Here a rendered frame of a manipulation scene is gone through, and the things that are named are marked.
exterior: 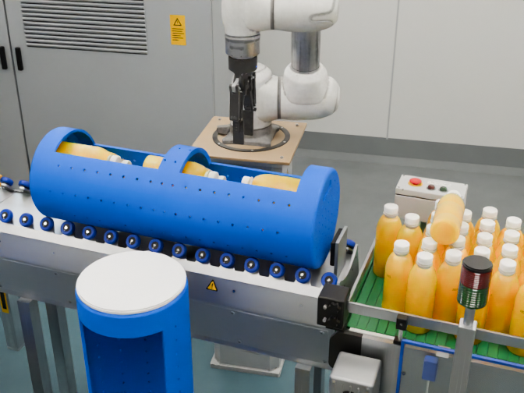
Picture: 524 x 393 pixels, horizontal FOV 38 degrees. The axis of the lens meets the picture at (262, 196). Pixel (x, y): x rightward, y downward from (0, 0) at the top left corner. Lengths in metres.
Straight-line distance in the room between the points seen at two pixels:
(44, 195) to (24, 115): 1.96
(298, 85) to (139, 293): 1.07
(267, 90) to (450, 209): 0.95
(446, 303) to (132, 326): 0.79
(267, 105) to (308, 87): 0.16
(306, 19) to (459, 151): 3.30
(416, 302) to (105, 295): 0.77
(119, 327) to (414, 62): 3.40
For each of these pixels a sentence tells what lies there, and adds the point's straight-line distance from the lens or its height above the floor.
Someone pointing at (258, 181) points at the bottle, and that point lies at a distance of 2.06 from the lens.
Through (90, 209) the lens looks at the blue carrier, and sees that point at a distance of 2.23.
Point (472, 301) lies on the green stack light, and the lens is 1.66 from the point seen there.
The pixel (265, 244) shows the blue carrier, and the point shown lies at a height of 1.06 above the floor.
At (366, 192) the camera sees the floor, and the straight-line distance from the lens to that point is 4.66.
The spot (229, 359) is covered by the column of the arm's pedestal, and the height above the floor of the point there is 0.05.
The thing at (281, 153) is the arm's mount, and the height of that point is 1.01.
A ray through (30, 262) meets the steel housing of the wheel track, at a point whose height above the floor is 0.83.
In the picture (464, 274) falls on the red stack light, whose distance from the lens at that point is 1.63.
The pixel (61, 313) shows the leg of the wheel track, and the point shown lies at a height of 0.48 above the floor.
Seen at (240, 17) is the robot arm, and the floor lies 1.64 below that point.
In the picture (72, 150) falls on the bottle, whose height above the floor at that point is 1.19.
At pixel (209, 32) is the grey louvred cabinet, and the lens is 3.68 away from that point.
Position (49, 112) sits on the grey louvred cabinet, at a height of 0.66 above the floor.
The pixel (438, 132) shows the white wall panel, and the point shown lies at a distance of 5.05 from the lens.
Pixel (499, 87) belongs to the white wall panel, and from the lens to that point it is 4.95.
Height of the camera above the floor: 2.11
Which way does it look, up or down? 27 degrees down
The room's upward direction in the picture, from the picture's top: straight up
